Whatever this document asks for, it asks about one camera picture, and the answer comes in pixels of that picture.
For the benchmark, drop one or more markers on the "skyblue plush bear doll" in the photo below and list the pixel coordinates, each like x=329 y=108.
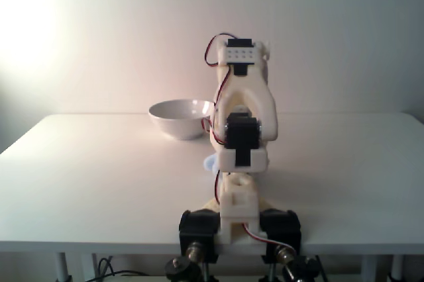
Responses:
x=209 y=164

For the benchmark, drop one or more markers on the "white ceramic bowl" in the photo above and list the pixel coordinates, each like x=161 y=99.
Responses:
x=175 y=123

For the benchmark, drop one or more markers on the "black table clamp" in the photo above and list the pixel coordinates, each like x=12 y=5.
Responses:
x=281 y=225
x=198 y=229

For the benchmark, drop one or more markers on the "white table leg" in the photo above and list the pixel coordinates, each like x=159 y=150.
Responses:
x=63 y=267
x=397 y=268
x=87 y=267
x=368 y=268

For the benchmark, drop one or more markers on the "black round mount knob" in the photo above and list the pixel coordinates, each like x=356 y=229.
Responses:
x=175 y=267

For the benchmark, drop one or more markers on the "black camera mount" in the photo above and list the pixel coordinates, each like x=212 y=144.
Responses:
x=306 y=270

